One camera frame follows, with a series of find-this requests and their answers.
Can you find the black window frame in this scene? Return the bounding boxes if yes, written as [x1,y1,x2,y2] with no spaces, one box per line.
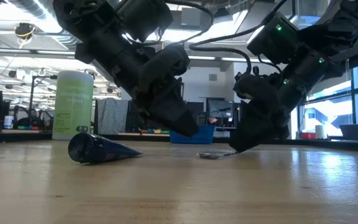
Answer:
[296,57,358,139]

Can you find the silver rectangular ventilation duct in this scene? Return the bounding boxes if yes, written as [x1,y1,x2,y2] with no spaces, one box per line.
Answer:
[202,0,319,44]

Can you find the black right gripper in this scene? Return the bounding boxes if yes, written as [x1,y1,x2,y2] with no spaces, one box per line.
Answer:
[228,46,344,154]

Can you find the dark blue toiletry tube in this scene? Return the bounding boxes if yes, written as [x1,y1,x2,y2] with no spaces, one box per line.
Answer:
[67,132,144,165]

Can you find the grey ceiling box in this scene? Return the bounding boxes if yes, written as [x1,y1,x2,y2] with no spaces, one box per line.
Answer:
[180,7,203,27]

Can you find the green disinfecting wipes canister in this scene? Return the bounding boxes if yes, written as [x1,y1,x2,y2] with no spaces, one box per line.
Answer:
[51,70,95,141]

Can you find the white plastic jar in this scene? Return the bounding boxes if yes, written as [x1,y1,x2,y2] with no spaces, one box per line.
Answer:
[3,115,14,130]

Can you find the ceiling cord reel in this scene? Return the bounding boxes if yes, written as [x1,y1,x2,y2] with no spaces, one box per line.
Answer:
[13,21,37,40]

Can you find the white paper towel roll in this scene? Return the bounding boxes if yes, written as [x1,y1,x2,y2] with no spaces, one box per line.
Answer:
[314,124,328,139]

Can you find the blue plastic basket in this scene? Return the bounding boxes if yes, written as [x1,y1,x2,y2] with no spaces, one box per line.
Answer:
[168,124,216,145]

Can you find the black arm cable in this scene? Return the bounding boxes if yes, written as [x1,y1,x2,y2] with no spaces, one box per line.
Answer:
[188,0,289,75]
[162,0,214,49]

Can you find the black gantry frame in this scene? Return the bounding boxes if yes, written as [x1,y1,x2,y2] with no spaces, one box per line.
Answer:
[29,73,58,118]

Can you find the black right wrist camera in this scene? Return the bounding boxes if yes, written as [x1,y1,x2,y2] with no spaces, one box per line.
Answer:
[246,11,301,65]

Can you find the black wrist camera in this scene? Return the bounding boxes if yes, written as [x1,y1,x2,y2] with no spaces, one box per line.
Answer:
[246,11,301,65]
[116,0,174,44]

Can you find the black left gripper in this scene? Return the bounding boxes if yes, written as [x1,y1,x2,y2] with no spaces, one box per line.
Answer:
[74,27,200,138]

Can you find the black aluminium table frame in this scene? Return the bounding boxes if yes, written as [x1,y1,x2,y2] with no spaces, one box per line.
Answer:
[0,130,358,154]

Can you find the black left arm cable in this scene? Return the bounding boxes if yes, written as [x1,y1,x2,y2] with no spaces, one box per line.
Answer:
[162,0,214,49]

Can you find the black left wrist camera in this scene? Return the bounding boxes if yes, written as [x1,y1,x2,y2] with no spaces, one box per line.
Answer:
[116,0,174,44]

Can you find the grey partition panel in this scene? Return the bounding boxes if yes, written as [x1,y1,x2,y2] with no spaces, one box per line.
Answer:
[93,96,130,135]

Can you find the long LED light bar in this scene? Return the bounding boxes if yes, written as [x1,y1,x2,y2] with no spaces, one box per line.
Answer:
[0,47,275,65]

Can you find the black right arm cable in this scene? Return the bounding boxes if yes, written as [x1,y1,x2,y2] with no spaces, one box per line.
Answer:
[188,0,289,75]

